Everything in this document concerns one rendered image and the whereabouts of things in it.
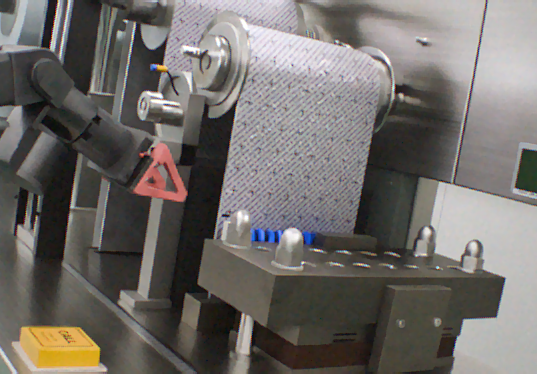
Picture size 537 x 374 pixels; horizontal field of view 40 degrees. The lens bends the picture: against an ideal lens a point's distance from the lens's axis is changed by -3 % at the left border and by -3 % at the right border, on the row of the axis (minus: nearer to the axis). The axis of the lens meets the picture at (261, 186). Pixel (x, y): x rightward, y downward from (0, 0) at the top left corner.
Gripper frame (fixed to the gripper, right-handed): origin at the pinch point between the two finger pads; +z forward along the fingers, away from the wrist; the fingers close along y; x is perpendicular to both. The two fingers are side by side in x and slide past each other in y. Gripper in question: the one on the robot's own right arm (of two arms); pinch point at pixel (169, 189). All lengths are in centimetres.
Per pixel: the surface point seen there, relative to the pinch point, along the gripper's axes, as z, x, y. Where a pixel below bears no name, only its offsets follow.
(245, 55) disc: -2.1, 19.7, 0.7
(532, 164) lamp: 29.8, 28.5, 23.6
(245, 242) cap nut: 8.3, -0.5, 8.4
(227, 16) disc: -4.5, 24.3, -5.6
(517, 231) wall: 254, 106, -147
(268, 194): 12.9, 7.6, 0.3
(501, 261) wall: 262, 91, -153
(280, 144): 10.1, 14.0, 0.3
